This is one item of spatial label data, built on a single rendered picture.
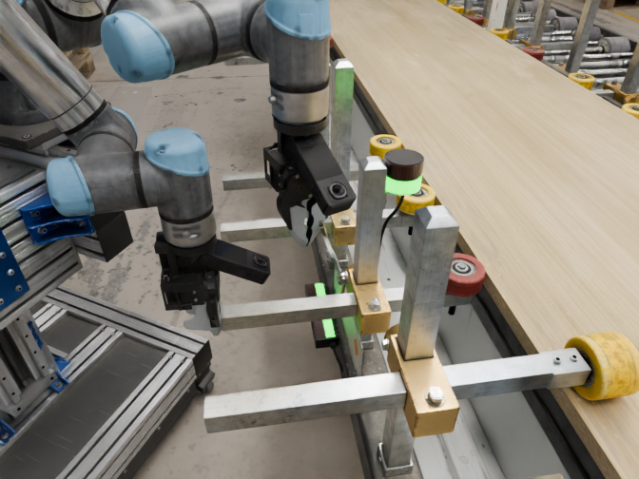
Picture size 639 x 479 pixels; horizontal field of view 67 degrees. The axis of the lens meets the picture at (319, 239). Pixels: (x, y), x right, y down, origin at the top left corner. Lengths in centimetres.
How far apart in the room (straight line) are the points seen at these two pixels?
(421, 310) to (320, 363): 131
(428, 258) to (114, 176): 39
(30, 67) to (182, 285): 34
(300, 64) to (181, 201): 23
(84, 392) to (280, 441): 61
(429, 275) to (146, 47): 39
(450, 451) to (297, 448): 78
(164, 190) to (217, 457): 116
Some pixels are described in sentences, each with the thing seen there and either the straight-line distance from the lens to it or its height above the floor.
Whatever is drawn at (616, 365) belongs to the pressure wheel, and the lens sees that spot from 69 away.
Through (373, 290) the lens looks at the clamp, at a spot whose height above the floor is 87.
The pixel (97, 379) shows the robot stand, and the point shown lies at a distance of 168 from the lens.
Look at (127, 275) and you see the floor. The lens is 236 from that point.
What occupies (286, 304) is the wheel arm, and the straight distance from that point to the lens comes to 83.
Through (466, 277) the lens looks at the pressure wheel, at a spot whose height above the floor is 91.
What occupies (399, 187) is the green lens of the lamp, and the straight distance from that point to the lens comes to 74.
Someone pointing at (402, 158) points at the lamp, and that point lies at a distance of 74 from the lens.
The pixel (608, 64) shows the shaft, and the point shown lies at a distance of 250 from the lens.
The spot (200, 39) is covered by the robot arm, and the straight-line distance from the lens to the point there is 62.
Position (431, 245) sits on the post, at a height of 114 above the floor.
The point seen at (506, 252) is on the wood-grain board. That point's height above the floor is 90.
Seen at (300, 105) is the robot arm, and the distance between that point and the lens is 62.
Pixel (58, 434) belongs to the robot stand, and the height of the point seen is 21.
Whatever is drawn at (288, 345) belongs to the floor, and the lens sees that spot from 191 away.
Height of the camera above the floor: 144
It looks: 37 degrees down
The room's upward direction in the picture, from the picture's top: straight up
